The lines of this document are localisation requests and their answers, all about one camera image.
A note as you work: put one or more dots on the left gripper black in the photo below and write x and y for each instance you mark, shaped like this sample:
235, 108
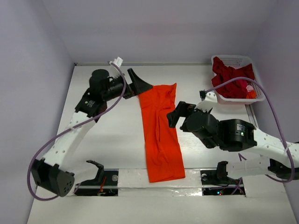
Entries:
138, 86

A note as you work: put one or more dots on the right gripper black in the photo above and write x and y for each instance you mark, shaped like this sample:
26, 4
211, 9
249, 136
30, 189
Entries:
185, 112

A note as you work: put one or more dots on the orange t shirt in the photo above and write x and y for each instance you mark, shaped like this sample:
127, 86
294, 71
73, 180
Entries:
163, 154

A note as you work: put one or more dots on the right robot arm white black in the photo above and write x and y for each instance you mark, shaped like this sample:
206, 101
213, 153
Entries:
236, 135

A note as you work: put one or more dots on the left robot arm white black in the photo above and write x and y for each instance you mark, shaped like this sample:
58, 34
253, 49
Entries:
49, 172

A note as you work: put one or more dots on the pink cloth in basket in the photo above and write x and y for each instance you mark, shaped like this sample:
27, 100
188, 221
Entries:
245, 86

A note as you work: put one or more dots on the small orange cloth in basket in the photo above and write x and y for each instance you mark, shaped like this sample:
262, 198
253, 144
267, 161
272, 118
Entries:
251, 95

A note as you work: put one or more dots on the white plastic basket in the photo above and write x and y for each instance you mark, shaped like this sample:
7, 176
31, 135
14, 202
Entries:
226, 67

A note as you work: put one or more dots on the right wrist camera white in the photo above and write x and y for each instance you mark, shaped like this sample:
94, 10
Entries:
208, 101

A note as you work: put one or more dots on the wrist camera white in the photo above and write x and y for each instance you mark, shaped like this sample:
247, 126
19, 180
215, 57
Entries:
208, 101
118, 62

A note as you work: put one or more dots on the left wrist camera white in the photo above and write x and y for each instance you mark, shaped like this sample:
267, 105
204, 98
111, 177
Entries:
118, 62

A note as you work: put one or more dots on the metal rail at table edge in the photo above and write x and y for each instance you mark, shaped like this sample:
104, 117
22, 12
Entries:
251, 115

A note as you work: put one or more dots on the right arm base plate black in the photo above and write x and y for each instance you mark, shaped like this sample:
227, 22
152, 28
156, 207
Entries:
213, 186

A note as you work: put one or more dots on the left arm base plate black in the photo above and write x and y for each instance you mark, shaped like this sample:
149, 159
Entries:
106, 185

